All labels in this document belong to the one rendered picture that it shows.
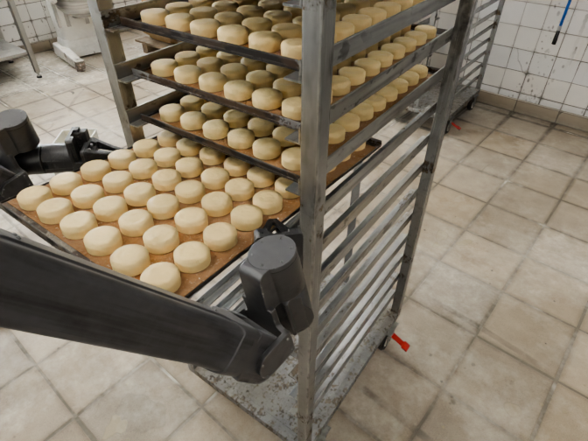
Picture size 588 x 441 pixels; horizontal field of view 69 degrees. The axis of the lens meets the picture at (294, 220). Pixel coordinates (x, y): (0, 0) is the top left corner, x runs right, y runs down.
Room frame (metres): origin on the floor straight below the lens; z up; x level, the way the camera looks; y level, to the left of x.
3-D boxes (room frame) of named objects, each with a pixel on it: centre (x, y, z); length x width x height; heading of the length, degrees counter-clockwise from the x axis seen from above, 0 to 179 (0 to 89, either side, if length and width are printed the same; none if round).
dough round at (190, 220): (0.52, 0.16, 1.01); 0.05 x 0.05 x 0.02
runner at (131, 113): (1.04, 0.13, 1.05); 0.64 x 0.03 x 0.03; 144
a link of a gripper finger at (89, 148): (0.74, 0.38, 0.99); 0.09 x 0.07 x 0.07; 99
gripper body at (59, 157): (0.73, 0.45, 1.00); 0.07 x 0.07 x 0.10; 9
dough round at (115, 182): (0.62, 0.31, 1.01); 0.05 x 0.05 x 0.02
